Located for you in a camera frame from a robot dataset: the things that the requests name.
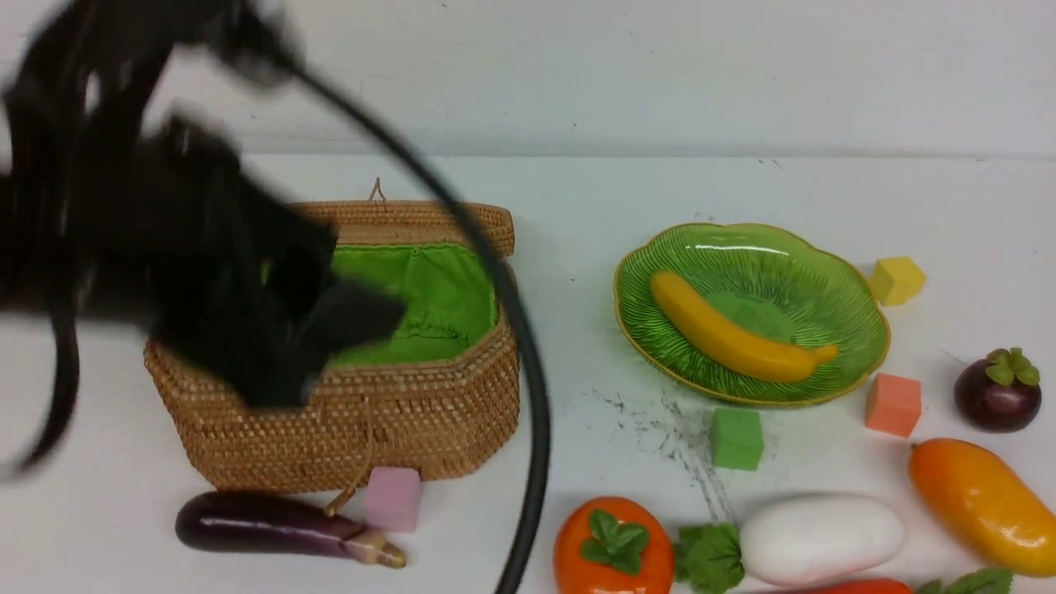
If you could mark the yellow foam cube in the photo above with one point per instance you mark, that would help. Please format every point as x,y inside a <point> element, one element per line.
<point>896,280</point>

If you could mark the dark purple toy mangosteen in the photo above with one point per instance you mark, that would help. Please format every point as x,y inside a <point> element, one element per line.
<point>1000,393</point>

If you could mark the pink foam cube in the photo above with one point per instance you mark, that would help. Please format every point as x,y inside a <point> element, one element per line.
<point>392,499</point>

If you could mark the yellow toy banana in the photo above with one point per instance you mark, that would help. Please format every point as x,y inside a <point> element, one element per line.
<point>731,345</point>

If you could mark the purple toy eggplant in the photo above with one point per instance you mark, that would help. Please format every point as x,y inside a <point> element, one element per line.
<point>242,521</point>

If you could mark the orange foam cube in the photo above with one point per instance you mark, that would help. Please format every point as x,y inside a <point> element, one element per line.
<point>893,405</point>

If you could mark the woven rattan basket green lining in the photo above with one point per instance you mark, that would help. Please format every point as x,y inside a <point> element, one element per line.
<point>440,398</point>

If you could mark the green ribbed glass plate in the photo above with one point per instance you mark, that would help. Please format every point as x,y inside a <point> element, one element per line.
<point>769,281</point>

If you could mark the orange toy persimmon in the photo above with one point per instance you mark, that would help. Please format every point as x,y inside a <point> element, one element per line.
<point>613,545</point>

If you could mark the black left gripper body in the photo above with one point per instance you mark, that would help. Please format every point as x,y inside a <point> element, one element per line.
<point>267,317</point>

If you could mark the orange yellow toy mango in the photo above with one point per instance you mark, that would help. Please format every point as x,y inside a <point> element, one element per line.
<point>983,503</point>

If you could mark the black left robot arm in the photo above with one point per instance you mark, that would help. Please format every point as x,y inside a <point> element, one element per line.
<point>89,188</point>

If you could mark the woven rattan basket lid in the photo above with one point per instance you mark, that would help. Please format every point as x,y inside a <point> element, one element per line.
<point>381,221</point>

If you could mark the white toy radish with leaves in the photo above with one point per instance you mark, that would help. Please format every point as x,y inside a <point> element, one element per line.
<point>796,542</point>

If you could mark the green foam cube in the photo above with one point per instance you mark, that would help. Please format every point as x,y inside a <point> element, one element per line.
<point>736,439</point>

